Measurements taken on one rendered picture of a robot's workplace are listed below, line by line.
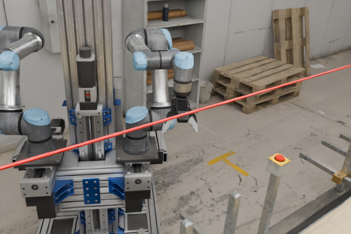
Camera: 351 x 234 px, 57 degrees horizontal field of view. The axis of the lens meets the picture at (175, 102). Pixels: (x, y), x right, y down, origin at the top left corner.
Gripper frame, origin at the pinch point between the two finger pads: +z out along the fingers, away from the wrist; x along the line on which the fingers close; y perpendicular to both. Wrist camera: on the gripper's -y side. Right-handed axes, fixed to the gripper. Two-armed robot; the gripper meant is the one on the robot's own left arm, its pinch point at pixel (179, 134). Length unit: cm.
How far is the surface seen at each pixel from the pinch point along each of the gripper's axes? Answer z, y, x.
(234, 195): 17.3, -20.4, -20.2
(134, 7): -11, 239, 11
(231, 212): 26.2, -20.8, -19.9
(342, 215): 42, -13, -81
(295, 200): 132, 91, -130
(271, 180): 21.4, -8.1, -42.6
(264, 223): 47, -9, -43
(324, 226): 42, -19, -68
